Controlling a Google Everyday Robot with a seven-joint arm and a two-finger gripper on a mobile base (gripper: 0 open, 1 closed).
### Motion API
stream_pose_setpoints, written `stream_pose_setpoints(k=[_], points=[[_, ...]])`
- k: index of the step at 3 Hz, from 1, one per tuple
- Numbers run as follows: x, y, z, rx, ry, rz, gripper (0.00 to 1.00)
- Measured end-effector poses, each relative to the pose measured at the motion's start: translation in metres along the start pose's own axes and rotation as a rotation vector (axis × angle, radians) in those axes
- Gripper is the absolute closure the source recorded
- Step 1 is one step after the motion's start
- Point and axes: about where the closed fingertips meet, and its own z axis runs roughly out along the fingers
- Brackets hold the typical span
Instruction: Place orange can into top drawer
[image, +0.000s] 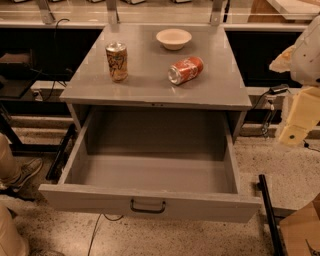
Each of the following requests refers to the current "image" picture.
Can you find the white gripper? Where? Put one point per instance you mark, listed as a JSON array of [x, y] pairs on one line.
[[308, 56]]

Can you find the orange patterned can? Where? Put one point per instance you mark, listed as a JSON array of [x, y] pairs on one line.
[[116, 53]]

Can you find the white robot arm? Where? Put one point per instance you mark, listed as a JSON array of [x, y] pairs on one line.
[[302, 61]]

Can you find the red soda can lying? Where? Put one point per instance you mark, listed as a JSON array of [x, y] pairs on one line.
[[185, 70]]

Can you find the open grey top drawer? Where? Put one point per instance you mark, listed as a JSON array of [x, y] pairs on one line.
[[183, 157]]

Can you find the black power adapter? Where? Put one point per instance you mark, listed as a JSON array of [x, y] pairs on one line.
[[278, 89]]

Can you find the grey cabinet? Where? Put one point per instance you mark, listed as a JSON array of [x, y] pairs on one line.
[[218, 87]]

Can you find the cardboard box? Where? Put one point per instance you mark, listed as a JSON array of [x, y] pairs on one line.
[[301, 230]]

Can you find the white bowl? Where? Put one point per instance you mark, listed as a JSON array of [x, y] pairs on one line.
[[173, 39]]

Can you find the black bar on floor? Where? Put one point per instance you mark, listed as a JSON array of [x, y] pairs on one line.
[[52, 173]]

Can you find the grey sneaker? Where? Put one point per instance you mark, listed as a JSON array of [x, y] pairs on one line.
[[26, 172]]

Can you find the beige trouser leg upper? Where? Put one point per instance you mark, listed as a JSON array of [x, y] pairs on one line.
[[9, 170]]

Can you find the beige trouser leg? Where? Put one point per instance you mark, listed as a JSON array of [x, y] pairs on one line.
[[11, 242], [9, 170]]

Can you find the beige trouser leg lower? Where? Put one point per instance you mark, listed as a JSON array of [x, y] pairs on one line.
[[11, 242]]

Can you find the black metal frame right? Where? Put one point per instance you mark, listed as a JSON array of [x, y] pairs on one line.
[[276, 241]]

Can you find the black drawer handle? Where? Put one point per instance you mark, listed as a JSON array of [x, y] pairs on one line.
[[144, 208]]

